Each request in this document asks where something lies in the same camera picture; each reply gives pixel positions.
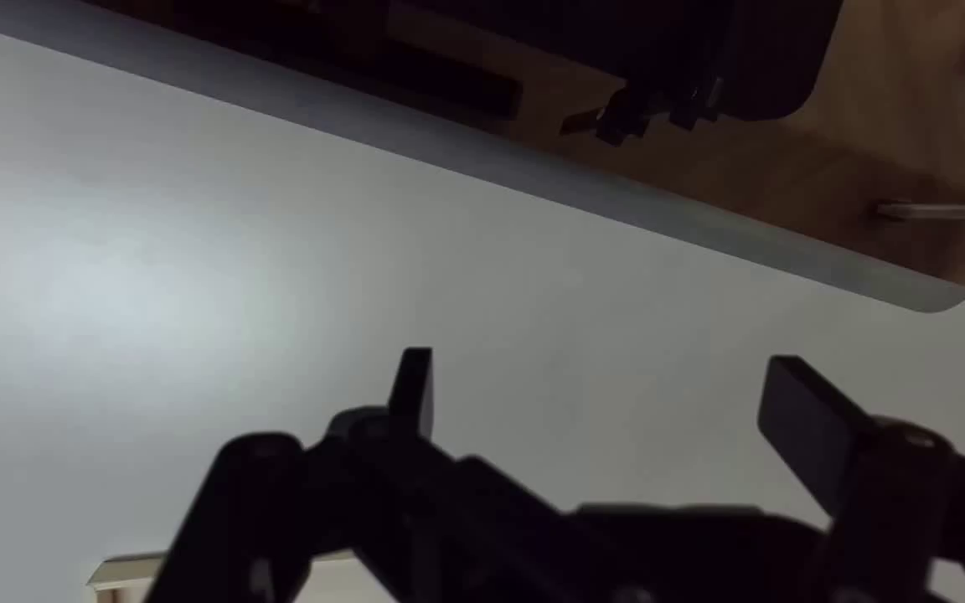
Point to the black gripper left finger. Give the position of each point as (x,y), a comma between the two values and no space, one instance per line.
(316,515)

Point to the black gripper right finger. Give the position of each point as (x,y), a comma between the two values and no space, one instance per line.
(896,503)

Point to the black rounded equipment housing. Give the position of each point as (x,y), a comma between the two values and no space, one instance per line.
(761,54)

